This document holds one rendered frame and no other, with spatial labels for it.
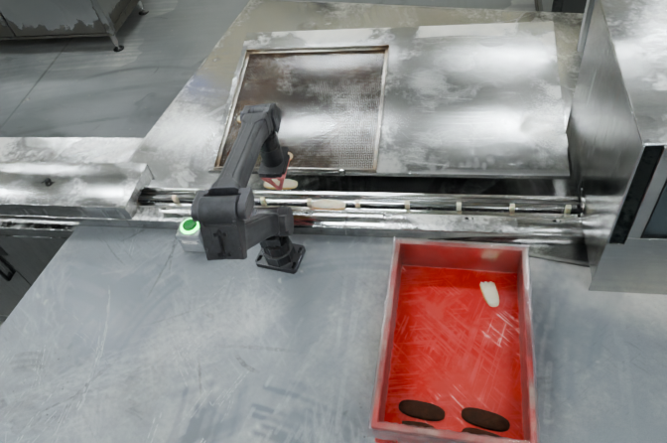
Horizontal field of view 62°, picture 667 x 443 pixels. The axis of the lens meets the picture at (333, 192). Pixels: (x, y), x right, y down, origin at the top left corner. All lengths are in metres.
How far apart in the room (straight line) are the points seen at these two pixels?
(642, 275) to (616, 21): 0.57
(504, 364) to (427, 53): 1.02
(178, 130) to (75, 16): 2.34
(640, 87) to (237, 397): 1.08
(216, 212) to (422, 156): 0.75
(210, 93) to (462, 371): 1.36
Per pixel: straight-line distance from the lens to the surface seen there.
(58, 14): 4.36
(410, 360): 1.35
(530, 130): 1.71
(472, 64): 1.87
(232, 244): 1.09
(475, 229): 1.51
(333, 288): 1.47
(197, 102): 2.15
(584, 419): 1.35
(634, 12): 1.48
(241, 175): 1.15
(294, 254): 1.53
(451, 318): 1.40
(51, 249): 2.09
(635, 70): 1.30
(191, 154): 1.94
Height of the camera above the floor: 2.05
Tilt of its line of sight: 47 degrees down
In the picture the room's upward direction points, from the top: 12 degrees counter-clockwise
